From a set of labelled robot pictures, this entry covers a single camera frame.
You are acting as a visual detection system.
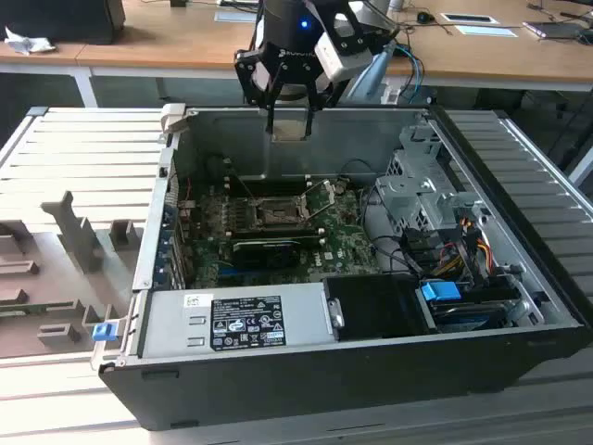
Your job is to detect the green RAM stick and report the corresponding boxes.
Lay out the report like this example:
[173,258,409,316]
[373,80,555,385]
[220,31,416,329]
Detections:
[0,303,78,321]

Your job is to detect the crumpled white paper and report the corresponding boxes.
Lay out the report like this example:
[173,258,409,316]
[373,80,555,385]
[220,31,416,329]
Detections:
[3,25,57,56]

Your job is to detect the yellow red power wires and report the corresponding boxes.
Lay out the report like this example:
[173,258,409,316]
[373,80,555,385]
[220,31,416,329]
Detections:
[435,217,497,279]

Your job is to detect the black PC case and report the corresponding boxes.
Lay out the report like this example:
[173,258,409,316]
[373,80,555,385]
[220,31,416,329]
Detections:
[90,104,593,432]

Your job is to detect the CPU socket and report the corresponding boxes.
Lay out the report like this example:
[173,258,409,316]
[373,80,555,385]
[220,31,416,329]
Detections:
[247,194,310,232]

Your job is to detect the metal disk bay cage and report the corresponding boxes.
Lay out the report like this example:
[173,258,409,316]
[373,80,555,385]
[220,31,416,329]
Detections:
[374,124,492,242]

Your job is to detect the gray parts rack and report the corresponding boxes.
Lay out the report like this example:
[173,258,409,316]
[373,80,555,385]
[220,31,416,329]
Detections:
[0,189,145,361]

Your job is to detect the black graphics card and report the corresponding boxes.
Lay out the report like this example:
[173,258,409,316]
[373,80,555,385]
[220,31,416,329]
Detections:
[231,238,300,271]

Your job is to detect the black box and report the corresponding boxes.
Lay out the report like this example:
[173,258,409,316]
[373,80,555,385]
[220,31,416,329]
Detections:
[0,0,126,45]

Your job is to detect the silver CPU plate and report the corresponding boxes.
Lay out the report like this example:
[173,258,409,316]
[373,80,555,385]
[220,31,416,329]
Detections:
[271,120,310,142]

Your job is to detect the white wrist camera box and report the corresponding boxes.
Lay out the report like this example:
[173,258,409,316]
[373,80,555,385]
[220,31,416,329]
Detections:
[313,13,374,83]

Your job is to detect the silver power supply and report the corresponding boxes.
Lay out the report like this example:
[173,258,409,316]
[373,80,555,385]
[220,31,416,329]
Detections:
[141,282,334,361]

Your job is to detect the gray laptop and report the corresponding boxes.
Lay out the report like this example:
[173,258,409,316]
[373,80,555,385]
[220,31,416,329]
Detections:
[523,20,585,41]

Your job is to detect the blue disk carrier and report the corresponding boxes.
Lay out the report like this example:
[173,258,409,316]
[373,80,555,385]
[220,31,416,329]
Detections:
[419,279,511,333]

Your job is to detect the green motherboard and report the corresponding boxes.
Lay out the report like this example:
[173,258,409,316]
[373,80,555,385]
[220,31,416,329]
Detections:
[178,178,385,291]

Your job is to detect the metal socket cover frame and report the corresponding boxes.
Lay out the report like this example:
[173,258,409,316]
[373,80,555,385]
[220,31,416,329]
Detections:
[300,178,337,222]

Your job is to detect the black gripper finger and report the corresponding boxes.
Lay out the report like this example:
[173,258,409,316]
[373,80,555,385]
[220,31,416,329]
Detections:
[233,45,286,134]
[303,78,347,140]

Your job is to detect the blue cable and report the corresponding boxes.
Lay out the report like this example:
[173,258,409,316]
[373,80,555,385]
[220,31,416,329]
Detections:
[393,44,425,106]

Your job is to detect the wooden desk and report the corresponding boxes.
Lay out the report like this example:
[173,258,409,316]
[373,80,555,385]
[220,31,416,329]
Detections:
[0,0,126,108]
[76,0,593,94]

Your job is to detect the beige plastic case latch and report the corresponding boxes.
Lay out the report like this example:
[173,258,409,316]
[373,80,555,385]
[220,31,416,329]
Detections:
[159,103,187,136]

